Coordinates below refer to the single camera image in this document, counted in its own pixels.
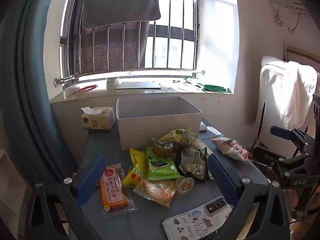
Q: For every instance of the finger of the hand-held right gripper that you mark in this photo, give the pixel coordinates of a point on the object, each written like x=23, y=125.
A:
x=265, y=153
x=281, y=133

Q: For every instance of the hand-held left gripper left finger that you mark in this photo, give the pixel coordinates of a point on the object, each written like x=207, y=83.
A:
x=91, y=180

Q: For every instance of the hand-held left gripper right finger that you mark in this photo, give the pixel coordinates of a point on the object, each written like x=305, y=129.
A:
x=220, y=175

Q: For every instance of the yellow snack packet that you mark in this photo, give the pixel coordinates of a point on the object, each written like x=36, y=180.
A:
x=136, y=170

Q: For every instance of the white cardboard box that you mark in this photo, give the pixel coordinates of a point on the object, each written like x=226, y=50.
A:
x=160, y=127

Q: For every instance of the orange snack packet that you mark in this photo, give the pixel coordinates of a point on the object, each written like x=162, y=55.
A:
x=112, y=190

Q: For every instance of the pink and white snack packet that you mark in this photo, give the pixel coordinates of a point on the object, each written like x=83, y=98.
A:
x=231, y=148

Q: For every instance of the grey snack packet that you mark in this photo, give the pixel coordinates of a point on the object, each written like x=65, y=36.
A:
x=192, y=163

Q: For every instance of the white chair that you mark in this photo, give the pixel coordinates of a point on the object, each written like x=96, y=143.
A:
x=271, y=100

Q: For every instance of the clear jelly cup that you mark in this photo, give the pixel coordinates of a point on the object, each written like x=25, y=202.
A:
x=185, y=185

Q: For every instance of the beige snack packet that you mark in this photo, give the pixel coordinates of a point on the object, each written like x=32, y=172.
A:
x=198, y=143

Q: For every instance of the white cloth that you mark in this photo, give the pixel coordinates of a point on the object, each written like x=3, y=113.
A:
x=300, y=92

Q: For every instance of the phone with cartoon case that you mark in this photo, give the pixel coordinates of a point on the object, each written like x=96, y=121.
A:
x=195, y=221

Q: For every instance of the crumpled yellow-green snack packet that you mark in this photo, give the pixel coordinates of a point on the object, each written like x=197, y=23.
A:
x=177, y=136

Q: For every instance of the green snack packet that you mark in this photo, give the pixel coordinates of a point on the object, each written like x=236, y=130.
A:
x=161, y=167

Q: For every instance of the tissue pack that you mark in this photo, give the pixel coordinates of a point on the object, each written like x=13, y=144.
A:
x=98, y=120

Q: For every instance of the clear round cookie packet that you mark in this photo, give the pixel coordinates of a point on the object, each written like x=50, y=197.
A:
x=157, y=191

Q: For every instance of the green cloth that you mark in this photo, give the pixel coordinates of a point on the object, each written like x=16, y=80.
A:
x=212, y=87

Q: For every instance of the tape roll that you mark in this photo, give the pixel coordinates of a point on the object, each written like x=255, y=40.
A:
x=112, y=83

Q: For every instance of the dark flat board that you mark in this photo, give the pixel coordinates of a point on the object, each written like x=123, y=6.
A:
x=138, y=85

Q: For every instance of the blue curtain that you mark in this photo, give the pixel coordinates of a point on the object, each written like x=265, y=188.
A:
x=27, y=92

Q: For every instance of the steel window railing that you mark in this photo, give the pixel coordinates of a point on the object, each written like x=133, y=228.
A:
x=130, y=72

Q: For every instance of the brown mesh cloth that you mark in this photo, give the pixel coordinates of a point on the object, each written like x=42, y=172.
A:
x=115, y=47

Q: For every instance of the grey towel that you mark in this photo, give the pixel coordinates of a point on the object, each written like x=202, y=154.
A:
x=120, y=5

